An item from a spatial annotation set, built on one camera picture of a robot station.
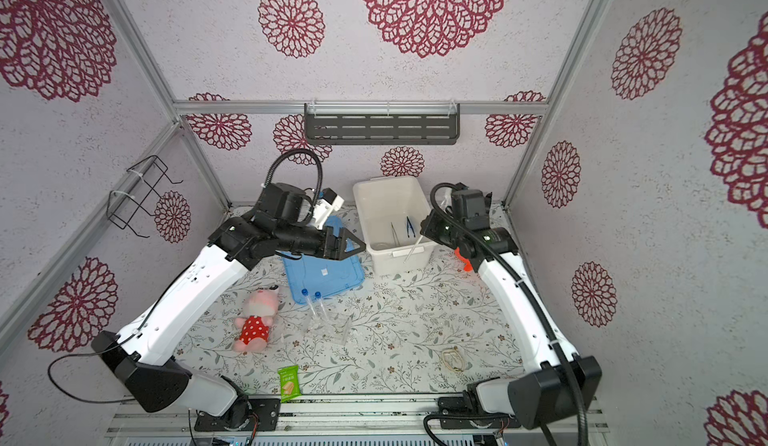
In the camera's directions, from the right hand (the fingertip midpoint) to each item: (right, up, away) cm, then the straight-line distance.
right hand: (422, 218), depth 75 cm
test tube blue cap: (-27, -20, +3) cm, 33 cm away
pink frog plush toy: (-45, -25, +10) cm, 53 cm away
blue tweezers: (0, 0, +39) cm, 39 cm away
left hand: (-17, -8, -8) cm, 20 cm away
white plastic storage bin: (-7, +4, +34) cm, 35 cm away
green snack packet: (-34, -43, +3) cm, 55 cm away
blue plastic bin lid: (-32, -19, +25) cm, 44 cm away
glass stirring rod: (-1, -9, +13) cm, 15 cm away
